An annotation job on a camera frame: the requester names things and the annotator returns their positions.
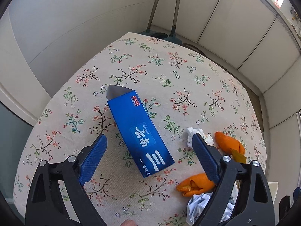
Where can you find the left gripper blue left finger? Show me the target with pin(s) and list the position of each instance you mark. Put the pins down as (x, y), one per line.
(89, 158)

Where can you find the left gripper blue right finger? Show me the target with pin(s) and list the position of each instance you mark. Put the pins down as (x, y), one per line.
(208, 156)

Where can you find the long blue toothpaste box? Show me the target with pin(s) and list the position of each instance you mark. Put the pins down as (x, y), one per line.
(138, 131)

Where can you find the long orange peel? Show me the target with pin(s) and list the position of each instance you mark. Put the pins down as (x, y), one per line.
(227, 143)

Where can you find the white plastic trash bin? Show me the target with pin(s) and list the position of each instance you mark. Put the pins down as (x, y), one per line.
(273, 186)

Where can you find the white kitchen cabinets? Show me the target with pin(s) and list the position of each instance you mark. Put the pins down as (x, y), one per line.
(256, 39)

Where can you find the small curled orange peel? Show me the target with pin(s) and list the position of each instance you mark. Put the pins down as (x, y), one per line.
(195, 185)

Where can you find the yellow snack wrapper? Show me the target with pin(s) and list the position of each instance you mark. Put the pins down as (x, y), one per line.
(238, 157)

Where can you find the floral tablecloth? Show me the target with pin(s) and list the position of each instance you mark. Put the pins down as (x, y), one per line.
(143, 94)

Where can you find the teal mop base right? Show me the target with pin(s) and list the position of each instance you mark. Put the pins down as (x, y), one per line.
(172, 36)

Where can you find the teal mop base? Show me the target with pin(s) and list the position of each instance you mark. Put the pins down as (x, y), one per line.
(172, 36)
(148, 31)

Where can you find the teal mop base left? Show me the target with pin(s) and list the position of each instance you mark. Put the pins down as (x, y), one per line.
(148, 31)

